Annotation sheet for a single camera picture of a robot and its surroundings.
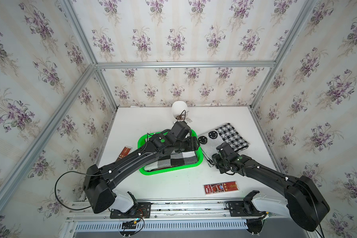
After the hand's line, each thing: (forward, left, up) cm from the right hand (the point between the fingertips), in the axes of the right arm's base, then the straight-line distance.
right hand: (212, 160), depth 87 cm
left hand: (-1, +10, +18) cm, 21 cm away
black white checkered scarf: (-2, +23, +3) cm, 23 cm away
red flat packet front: (-16, +3, -2) cm, 16 cm away
